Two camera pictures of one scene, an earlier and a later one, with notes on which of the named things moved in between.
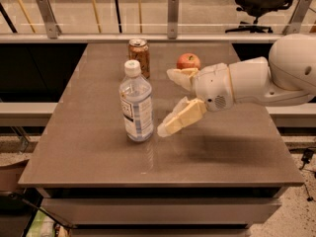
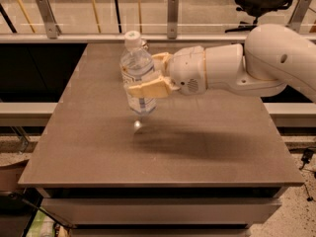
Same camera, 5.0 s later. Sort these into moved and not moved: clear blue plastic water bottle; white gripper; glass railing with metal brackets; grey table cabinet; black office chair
Moved: clear blue plastic water bottle; white gripper
Not moved: glass railing with metal brackets; black office chair; grey table cabinet
